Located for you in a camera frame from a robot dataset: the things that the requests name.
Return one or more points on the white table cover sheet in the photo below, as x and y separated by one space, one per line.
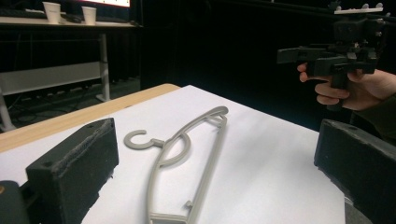
267 161

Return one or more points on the black curtain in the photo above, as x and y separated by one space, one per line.
236 46

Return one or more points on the black keyboard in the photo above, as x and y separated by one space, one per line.
21 13

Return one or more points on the computer monitor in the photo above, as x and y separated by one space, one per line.
106 2

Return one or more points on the white metal-legged desk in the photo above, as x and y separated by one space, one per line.
46 76

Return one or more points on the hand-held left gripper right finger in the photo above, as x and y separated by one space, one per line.
361 161

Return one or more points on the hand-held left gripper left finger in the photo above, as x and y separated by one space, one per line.
74 168

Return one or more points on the grey plastic clothes hanger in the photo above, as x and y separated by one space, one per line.
214 146

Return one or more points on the white paper cup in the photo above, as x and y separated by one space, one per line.
89 15
52 12

